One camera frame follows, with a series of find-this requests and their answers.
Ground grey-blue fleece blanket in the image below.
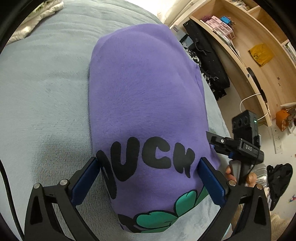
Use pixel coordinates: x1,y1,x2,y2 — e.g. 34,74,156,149
1,1,219,240

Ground black hanging clothes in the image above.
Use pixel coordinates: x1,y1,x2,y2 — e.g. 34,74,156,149
183,19,230,100

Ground pink boxes on shelf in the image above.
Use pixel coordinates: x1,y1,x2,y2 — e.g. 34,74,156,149
201,15,235,40

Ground right hand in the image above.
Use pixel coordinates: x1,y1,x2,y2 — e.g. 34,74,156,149
224,165,258,187

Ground black cable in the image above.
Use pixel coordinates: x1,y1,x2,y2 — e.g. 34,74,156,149
0,159,24,241

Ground yellow bag on shelf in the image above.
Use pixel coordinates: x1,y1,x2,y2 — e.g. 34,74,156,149
248,43,274,67

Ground cream padded jacket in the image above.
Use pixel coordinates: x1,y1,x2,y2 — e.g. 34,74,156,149
7,0,64,45

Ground wooden shelf unit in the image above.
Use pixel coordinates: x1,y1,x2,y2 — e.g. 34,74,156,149
171,1,295,126

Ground purple fleece hoodie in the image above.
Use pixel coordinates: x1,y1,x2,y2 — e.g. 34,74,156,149
89,24,220,233

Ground white cable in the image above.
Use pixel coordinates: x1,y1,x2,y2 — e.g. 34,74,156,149
239,93,272,122

